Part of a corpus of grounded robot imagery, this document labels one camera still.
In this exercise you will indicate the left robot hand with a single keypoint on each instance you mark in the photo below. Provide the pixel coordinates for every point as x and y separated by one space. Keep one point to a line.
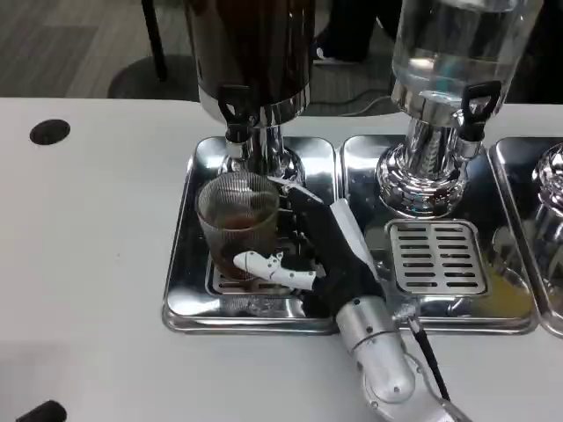
41 411

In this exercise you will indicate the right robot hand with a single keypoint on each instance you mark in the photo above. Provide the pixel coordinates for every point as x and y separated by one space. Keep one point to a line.
325 246

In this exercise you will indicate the clear ribbed glass cup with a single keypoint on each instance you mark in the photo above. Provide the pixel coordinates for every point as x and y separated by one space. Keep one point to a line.
220 220

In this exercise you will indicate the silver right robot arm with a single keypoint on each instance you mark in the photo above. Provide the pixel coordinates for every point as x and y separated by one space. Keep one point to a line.
378 351

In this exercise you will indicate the slotted grid under water dispenser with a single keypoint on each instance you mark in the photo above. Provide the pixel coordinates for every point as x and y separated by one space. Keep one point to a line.
435 259

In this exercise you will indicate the black tap of dark dispenser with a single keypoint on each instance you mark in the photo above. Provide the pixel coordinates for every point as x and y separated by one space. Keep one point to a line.
237 132

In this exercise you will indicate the steel tray under dark dispenser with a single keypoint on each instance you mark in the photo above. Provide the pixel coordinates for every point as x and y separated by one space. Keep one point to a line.
180 220

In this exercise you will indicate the steel tray under water dispenser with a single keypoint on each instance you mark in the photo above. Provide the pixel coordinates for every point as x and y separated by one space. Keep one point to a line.
484 184

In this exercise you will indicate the black tap of water dispenser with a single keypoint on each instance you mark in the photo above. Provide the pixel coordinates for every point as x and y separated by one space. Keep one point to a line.
473 132

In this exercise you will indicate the steel tray under chrome stand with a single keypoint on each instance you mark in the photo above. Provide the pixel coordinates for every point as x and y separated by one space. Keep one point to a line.
514 184

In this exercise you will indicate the dark drink dispenser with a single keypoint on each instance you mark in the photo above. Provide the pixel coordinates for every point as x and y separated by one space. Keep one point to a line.
250 44

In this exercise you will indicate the person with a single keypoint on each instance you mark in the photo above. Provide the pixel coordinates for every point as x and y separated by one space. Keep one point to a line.
347 26

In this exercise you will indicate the clear water dispenser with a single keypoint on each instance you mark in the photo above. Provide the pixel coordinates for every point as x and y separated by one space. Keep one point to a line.
440 44

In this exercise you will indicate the chrome dispenser stand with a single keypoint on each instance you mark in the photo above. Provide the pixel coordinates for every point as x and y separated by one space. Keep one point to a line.
550 176

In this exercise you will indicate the black pole with round base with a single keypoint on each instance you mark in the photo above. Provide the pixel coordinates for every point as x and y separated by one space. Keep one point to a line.
154 44

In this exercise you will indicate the black round counter grommet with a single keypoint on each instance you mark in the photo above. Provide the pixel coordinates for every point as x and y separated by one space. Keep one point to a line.
49 132

